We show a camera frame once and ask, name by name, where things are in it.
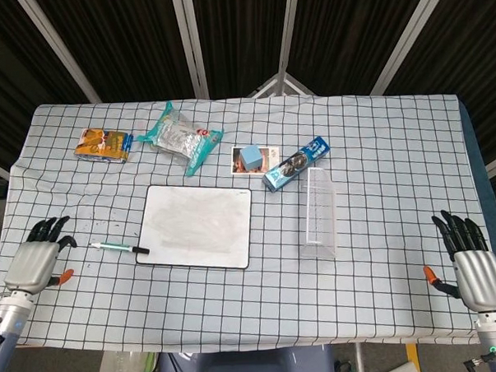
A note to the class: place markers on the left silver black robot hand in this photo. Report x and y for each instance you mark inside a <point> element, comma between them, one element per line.
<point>29,261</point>

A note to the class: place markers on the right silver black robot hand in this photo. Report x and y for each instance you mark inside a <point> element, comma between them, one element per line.
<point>480,274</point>

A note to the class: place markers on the teal whiteboard marker black cap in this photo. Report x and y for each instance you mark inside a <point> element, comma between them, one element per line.
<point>119,247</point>

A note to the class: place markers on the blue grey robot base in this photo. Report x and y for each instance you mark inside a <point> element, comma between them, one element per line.
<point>239,367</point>

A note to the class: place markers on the left blue grey robot arm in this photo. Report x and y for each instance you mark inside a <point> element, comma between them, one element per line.
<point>6,316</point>

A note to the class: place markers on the white dry-erase board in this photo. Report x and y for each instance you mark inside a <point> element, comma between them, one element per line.
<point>196,225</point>

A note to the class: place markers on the light blue checked tablecloth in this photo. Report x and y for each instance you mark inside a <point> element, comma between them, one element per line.
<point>359,292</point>

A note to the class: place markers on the blue table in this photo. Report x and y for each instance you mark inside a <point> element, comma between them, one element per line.
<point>472,143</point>

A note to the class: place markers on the orange blue snack packet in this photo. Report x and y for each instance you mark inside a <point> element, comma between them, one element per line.
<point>102,145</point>

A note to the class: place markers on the metal table leg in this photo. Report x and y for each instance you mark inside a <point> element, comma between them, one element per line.
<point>359,362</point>

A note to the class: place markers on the teal clear wipes packet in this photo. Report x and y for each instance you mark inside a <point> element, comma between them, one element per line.
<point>176,135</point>

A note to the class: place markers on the dark ribbed partition panel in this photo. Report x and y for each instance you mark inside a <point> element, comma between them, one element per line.
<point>122,43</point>
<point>348,33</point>
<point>472,40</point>
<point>4,60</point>
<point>241,30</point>

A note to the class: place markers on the blue Oreo cookie box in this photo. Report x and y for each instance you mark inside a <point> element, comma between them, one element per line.
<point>296,163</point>

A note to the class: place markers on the white bordered photo card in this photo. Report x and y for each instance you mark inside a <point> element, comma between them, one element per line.
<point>272,160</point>

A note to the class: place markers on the light blue cube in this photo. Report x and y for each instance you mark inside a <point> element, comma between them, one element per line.
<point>251,157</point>

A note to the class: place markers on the white partition frame post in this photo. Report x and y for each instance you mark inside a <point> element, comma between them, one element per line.
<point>61,50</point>
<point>408,35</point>
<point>286,28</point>
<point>190,44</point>

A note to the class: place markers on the white partition foot frame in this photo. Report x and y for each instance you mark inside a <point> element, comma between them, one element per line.
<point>282,83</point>

